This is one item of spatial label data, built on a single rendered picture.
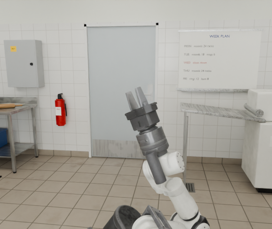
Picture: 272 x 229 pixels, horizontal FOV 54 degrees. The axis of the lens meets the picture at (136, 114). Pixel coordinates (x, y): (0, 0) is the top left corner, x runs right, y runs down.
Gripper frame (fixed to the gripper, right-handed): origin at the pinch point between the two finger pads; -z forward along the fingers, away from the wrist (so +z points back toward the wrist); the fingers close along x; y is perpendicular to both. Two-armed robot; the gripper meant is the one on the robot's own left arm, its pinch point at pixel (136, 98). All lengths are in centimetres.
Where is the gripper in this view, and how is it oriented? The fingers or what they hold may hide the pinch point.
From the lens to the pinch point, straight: 83.9
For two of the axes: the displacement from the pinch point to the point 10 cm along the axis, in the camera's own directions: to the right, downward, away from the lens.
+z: 3.6, 9.3, 0.1
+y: -6.8, 2.7, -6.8
